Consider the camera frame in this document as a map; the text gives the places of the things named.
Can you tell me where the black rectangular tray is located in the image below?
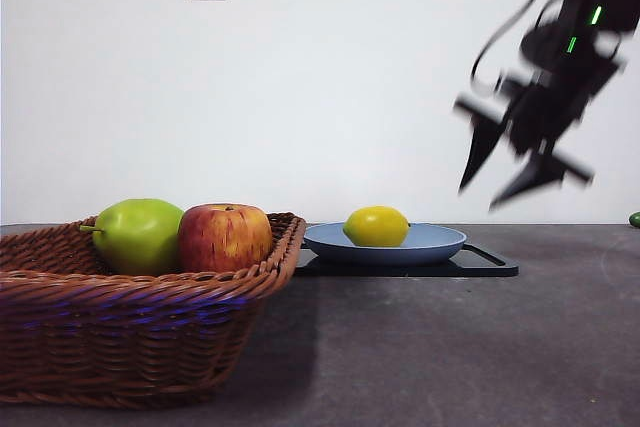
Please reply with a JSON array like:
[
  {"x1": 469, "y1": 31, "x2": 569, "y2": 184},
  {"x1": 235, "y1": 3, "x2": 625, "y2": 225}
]
[{"x1": 291, "y1": 241, "x2": 520, "y2": 279}]

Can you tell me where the yellow lemon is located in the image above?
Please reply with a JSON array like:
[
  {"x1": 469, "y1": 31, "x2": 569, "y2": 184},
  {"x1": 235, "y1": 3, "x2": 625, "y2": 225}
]
[{"x1": 342, "y1": 204, "x2": 412, "y2": 249}]

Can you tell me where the brown wicker basket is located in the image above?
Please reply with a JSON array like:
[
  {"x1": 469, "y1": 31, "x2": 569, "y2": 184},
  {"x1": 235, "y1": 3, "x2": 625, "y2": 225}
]
[{"x1": 0, "y1": 211, "x2": 308, "y2": 409}]

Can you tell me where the red yellow apple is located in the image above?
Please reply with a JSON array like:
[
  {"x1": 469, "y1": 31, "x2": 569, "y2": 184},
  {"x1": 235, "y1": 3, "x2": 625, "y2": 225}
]
[{"x1": 177, "y1": 202, "x2": 274, "y2": 275}]

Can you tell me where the green apple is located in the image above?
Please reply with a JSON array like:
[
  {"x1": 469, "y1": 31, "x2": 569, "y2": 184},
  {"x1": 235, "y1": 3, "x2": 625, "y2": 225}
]
[{"x1": 78, "y1": 198, "x2": 186, "y2": 278}]

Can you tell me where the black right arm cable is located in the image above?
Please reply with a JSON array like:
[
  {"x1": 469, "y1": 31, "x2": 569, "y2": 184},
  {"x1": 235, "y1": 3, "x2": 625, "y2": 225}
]
[{"x1": 469, "y1": 0, "x2": 576, "y2": 94}]

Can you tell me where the blue round plate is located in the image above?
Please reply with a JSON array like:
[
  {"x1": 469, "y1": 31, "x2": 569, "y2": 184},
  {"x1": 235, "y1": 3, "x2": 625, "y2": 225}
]
[{"x1": 302, "y1": 221, "x2": 468, "y2": 268}]

